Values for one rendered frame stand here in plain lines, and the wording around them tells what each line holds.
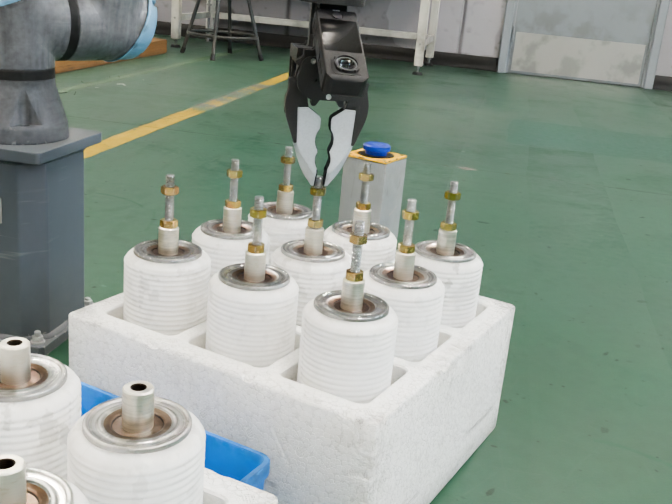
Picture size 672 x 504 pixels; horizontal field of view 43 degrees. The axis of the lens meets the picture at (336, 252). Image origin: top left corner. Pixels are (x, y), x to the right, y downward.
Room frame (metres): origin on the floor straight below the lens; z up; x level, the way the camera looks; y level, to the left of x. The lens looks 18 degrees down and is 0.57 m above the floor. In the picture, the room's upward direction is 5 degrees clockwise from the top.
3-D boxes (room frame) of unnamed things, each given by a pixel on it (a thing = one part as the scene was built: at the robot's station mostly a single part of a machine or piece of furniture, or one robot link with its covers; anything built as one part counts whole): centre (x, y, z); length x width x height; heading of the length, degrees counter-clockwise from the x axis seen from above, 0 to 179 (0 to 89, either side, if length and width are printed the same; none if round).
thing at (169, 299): (0.91, 0.19, 0.16); 0.10 x 0.10 x 0.18
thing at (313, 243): (0.96, 0.03, 0.26); 0.02 x 0.02 x 0.03
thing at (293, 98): (0.95, 0.05, 0.42); 0.05 x 0.02 x 0.09; 102
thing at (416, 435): (0.96, 0.03, 0.09); 0.39 x 0.39 x 0.18; 62
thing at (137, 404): (0.54, 0.13, 0.26); 0.02 x 0.02 x 0.03
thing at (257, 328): (0.85, 0.08, 0.16); 0.10 x 0.10 x 0.18
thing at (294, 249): (0.96, 0.03, 0.25); 0.08 x 0.08 x 0.01
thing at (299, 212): (1.12, 0.07, 0.25); 0.08 x 0.08 x 0.01
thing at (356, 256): (0.80, -0.02, 0.30); 0.01 x 0.01 x 0.08
